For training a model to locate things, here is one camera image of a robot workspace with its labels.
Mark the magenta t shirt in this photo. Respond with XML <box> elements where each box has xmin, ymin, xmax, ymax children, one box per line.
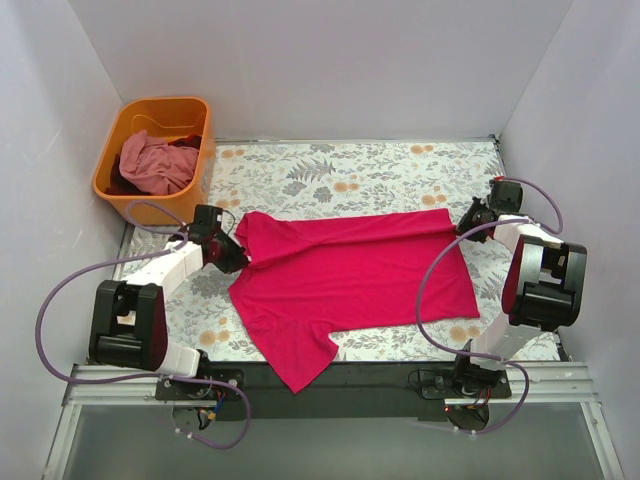
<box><xmin>229</xmin><ymin>209</ymin><xmax>480</xmax><ymax>393</ymax></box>

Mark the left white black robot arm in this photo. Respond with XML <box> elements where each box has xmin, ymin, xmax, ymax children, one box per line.
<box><xmin>88</xmin><ymin>204</ymin><xmax>249</xmax><ymax>400</ymax></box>

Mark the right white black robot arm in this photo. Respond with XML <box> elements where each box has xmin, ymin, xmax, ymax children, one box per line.
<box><xmin>452</xmin><ymin>177</ymin><xmax>587</xmax><ymax>398</ymax></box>

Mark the light pink shirt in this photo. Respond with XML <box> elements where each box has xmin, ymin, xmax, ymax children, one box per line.
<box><xmin>118</xmin><ymin>129</ymin><xmax>201</xmax><ymax>197</ymax></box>

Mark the orange plastic laundry basket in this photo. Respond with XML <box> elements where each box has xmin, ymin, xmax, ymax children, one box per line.
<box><xmin>92</xmin><ymin>97</ymin><xmax>215</xmax><ymax>226</ymax></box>

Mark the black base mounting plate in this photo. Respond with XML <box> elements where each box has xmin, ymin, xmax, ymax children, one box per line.
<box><xmin>155</xmin><ymin>361</ymin><xmax>511</xmax><ymax>421</ymax></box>

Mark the floral patterned table mat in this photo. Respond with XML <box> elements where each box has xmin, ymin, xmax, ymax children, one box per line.
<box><xmin>99</xmin><ymin>140</ymin><xmax>559</xmax><ymax>362</ymax></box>

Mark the aluminium frame rail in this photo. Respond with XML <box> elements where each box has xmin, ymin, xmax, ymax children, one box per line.
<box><xmin>44</xmin><ymin>362</ymin><xmax>624</xmax><ymax>479</ymax></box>

